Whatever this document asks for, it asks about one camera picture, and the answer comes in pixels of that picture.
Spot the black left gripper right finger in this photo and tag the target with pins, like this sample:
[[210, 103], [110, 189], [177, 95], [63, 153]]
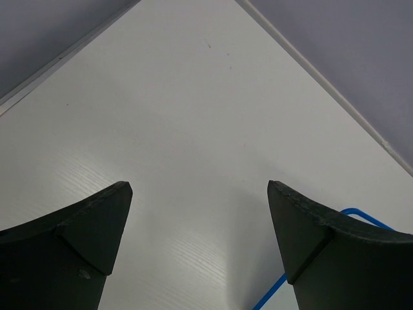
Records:
[[334, 261]]

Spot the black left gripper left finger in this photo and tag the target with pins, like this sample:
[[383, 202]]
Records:
[[62, 260]]

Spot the blue framed whiteboard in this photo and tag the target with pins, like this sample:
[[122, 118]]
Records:
[[281, 294]]

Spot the aluminium left side rail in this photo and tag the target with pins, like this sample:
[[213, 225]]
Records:
[[37, 37]]

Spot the aluminium table edge rail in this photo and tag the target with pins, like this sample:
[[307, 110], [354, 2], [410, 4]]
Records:
[[360, 52]]

